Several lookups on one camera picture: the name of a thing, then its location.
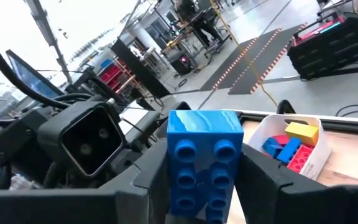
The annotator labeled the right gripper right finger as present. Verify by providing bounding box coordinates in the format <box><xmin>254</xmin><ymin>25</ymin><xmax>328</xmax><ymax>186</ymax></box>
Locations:
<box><xmin>234</xmin><ymin>144</ymin><xmax>358</xmax><ymax>224</ymax></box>

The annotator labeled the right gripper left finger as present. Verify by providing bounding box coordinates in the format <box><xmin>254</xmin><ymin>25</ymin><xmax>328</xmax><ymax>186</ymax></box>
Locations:
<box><xmin>0</xmin><ymin>138</ymin><xmax>171</xmax><ymax>224</ymax></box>

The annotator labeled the red studded brick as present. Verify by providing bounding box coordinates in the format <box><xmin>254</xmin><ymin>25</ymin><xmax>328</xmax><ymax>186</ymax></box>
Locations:
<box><xmin>287</xmin><ymin>144</ymin><xmax>316</xmax><ymax>174</ymax></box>

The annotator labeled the blue studded brick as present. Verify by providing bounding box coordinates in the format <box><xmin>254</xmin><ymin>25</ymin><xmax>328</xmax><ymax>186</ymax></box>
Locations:
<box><xmin>262</xmin><ymin>136</ymin><xmax>281</xmax><ymax>158</ymax></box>
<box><xmin>275</xmin><ymin>136</ymin><xmax>303</xmax><ymax>165</ymax></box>
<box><xmin>165</xmin><ymin>109</ymin><xmax>245</xmax><ymax>224</ymax></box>

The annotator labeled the large red block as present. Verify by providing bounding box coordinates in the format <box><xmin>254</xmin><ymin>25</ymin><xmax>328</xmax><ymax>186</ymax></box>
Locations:
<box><xmin>272</xmin><ymin>134</ymin><xmax>291</xmax><ymax>146</ymax></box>

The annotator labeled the white plastic bin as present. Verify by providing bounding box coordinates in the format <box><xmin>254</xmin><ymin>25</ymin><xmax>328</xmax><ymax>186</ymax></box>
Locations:
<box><xmin>247</xmin><ymin>113</ymin><xmax>332</xmax><ymax>181</ymax></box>

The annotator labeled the yellow rectangular block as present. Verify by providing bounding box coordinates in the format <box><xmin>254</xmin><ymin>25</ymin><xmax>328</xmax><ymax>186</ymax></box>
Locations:
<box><xmin>284</xmin><ymin>121</ymin><xmax>320</xmax><ymax>147</ymax></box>

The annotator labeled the tilted black monitor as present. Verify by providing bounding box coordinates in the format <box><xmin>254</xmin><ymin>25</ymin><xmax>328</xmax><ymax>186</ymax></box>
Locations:
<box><xmin>6</xmin><ymin>49</ymin><xmax>65</xmax><ymax>100</ymax></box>

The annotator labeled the black clamp knob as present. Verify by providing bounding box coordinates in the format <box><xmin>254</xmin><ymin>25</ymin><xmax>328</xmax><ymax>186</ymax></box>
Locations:
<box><xmin>277</xmin><ymin>99</ymin><xmax>296</xmax><ymax>115</ymax></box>

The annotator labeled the grey steel column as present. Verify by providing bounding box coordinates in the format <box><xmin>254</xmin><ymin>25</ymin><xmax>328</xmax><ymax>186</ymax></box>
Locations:
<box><xmin>23</xmin><ymin>0</ymin><xmax>73</xmax><ymax>84</ymax></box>

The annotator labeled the black partition panel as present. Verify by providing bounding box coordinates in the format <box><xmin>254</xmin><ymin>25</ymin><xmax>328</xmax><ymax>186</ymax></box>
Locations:
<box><xmin>110</xmin><ymin>39</ymin><xmax>171</xmax><ymax>99</ymax></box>

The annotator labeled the red storage shelf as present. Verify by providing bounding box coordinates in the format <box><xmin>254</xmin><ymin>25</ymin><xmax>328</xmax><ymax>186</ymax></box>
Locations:
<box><xmin>99</xmin><ymin>58</ymin><xmax>136</xmax><ymax>94</ymax></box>

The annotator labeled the black computer tower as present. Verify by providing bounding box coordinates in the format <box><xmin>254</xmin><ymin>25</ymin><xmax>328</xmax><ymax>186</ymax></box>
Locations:
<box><xmin>170</xmin><ymin>52</ymin><xmax>195</xmax><ymax>75</ymax></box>

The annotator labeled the black orange-striped floor mat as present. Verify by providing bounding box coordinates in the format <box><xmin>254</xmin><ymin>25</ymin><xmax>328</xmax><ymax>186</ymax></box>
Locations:
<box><xmin>227</xmin><ymin>24</ymin><xmax>307</xmax><ymax>96</ymax></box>
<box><xmin>200</xmin><ymin>27</ymin><xmax>282</xmax><ymax>92</ymax></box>

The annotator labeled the black plastic crate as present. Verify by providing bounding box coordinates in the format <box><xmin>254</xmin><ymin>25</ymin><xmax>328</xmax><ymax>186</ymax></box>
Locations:
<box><xmin>287</xmin><ymin>14</ymin><xmax>358</xmax><ymax>80</ymax></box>

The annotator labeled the black workbench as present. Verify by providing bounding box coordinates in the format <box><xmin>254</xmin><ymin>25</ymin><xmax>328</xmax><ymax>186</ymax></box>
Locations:
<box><xmin>162</xmin><ymin>0</ymin><xmax>232</xmax><ymax>58</ymax></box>

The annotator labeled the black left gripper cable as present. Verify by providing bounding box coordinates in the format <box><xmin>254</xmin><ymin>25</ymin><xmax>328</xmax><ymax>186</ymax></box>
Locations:
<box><xmin>0</xmin><ymin>24</ymin><xmax>93</xmax><ymax>110</ymax></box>

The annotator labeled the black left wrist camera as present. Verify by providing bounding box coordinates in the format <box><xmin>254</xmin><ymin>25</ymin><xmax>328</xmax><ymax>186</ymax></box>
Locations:
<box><xmin>37</xmin><ymin>101</ymin><xmax>127</xmax><ymax>179</ymax></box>

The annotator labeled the black floor cable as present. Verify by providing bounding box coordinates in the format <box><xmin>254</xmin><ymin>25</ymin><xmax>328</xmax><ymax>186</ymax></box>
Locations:
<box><xmin>335</xmin><ymin>104</ymin><xmax>358</xmax><ymax>118</ymax></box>

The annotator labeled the yellow cable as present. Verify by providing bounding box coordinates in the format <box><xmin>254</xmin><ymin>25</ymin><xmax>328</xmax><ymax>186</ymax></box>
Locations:
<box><xmin>208</xmin><ymin>0</ymin><xmax>279</xmax><ymax>108</ymax></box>

